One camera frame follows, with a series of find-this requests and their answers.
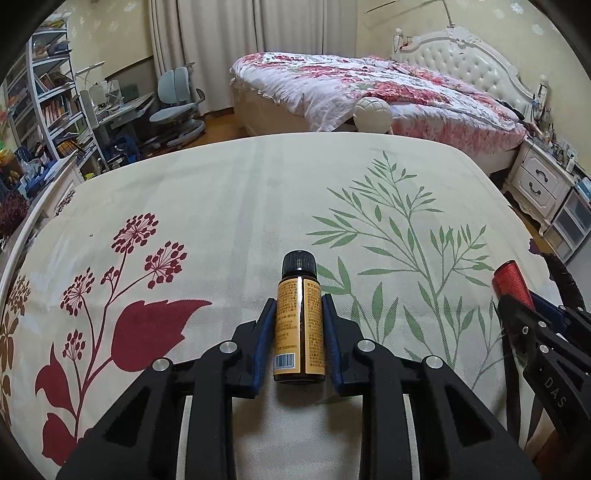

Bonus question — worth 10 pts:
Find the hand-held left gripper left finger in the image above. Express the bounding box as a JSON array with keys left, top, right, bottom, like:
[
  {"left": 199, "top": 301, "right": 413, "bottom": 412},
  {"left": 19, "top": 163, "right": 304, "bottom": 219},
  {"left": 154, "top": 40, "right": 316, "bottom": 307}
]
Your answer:
[{"left": 55, "top": 298, "right": 278, "bottom": 480}]

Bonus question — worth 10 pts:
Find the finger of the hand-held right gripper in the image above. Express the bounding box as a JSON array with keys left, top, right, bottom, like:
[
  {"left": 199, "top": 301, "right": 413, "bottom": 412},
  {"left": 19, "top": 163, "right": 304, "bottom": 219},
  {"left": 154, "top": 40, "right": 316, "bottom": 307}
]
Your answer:
[
  {"left": 496, "top": 294, "right": 552, "bottom": 372},
  {"left": 530, "top": 290, "right": 591, "bottom": 344}
]

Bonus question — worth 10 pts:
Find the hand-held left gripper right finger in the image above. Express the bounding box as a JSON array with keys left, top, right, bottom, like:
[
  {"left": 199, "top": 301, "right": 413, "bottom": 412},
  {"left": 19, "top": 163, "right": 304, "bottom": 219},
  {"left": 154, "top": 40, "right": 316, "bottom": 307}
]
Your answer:
[{"left": 321, "top": 293, "right": 541, "bottom": 480}]

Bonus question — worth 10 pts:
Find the brown bottle with yellow label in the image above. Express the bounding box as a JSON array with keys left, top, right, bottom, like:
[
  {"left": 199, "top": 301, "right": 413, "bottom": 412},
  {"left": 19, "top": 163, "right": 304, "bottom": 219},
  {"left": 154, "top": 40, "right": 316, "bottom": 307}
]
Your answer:
[{"left": 272, "top": 250, "right": 327, "bottom": 384}]

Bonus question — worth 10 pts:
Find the red textured cylinder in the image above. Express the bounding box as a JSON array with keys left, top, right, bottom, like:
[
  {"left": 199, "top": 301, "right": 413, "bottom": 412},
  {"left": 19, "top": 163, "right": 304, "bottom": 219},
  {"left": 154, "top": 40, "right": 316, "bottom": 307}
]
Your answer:
[{"left": 492, "top": 260, "right": 536, "bottom": 313}]

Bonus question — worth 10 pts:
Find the black curved bar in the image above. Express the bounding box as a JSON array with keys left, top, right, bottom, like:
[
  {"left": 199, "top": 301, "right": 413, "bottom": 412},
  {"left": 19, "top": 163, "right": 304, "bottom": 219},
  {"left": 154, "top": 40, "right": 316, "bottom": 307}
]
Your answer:
[{"left": 544, "top": 251, "right": 583, "bottom": 306}]

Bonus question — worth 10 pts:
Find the plastic drawer unit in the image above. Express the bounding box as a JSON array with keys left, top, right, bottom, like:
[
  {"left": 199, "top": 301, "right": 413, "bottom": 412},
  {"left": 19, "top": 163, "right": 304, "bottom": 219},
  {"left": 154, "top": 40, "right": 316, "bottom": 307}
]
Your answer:
[{"left": 542, "top": 178, "right": 591, "bottom": 261}]

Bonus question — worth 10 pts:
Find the white nightstand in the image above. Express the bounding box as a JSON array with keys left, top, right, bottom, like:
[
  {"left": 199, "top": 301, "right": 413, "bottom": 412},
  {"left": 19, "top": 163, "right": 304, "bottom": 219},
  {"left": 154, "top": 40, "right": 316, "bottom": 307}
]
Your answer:
[{"left": 502, "top": 137, "right": 577, "bottom": 234}]

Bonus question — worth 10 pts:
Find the printed floral blanket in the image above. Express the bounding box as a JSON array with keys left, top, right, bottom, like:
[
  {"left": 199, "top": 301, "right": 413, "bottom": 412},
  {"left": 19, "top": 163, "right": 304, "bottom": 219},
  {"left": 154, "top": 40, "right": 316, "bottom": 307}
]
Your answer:
[{"left": 0, "top": 131, "right": 565, "bottom": 480}]

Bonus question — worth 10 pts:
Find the white ball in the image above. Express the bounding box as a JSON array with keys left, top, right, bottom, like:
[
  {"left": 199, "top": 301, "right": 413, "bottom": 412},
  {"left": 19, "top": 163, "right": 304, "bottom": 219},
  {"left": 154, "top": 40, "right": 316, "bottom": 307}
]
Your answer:
[{"left": 354, "top": 96, "right": 393, "bottom": 136}]

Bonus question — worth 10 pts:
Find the grey-blue desk chair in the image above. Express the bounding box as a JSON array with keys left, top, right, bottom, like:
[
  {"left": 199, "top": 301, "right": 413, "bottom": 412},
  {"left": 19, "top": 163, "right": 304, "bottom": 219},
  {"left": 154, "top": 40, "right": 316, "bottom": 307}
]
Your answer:
[{"left": 148, "top": 66, "right": 207, "bottom": 149}]

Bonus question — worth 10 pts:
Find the bed with pink floral quilt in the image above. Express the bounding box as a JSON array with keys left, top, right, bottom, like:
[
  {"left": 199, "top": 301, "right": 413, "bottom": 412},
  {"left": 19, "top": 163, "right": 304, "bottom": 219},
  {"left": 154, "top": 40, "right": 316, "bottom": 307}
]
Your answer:
[{"left": 230, "top": 52, "right": 528, "bottom": 155}]

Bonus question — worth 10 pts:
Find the white curved bed board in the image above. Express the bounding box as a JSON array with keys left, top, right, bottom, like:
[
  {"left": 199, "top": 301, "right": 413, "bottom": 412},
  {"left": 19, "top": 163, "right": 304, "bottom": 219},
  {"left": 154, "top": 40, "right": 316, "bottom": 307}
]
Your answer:
[{"left": 0, "top": 156, "right": 88, "bottom": 296}]

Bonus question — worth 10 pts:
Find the grey study desk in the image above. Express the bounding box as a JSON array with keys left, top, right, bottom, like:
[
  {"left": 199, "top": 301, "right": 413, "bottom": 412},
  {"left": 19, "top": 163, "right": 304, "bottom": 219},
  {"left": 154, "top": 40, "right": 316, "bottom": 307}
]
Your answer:
[{"left": 76, "top": 88, "right": 155, "bottom": 141}]

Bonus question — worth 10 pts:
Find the white tufted headboard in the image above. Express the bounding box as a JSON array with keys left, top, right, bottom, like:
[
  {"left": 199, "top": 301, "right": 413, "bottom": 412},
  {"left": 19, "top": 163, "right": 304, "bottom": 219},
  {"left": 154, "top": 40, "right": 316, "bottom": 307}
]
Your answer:
[{"left": 392, "top": 27, "right": 536, "bottom": 118}]

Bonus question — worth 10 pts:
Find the dried dark red bouquet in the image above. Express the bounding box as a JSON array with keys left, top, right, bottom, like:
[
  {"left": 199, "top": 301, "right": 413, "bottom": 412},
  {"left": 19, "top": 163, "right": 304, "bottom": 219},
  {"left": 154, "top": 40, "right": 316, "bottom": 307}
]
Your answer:
[{"left": 0, "top": 191, "right": 31, "bottom": 240}]

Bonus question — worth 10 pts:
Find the beige curtain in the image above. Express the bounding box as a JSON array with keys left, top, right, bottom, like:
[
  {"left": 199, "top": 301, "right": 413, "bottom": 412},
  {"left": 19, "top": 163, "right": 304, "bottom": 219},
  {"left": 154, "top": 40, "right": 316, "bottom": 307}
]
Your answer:
[{"left": 147, "top": 0, "right": 360, "bottom": 116}]

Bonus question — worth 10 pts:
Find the blue plastic basket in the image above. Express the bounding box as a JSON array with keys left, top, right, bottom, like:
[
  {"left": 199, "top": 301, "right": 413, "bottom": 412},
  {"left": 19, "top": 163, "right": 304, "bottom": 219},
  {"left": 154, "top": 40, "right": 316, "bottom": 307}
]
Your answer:
[{"left": 0, "top": 147, "right": 29, "bottom": 200}]

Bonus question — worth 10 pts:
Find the white desk lamp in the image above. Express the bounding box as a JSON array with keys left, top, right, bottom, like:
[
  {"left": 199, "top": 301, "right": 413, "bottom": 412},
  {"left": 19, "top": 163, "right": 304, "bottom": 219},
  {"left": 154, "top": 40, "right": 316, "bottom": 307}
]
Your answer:
[{"left": 74, "top": 60, "right": 107, "bottom": 93}]

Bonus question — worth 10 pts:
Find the white bookshelf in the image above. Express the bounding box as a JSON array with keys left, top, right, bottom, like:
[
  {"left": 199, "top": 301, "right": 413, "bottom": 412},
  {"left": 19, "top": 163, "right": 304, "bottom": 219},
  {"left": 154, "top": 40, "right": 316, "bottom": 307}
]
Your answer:
[{"left": 4, "top": 25, "right": 112, "bottom": 172}]

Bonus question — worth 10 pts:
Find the metal canopy rod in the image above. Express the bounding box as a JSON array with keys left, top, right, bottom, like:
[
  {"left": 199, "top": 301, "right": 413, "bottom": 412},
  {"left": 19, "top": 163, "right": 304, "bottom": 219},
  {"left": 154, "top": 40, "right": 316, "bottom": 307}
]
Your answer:
[{"left": 362, "top": 0, "right": 457, "bottom": 29}]

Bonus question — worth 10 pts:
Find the black hanging strap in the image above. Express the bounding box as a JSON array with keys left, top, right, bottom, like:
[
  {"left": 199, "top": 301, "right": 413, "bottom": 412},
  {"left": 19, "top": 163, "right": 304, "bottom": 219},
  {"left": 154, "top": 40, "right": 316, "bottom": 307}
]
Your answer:
[{"left": 502, "top": 344, "right": 543, "bottom": 441}]

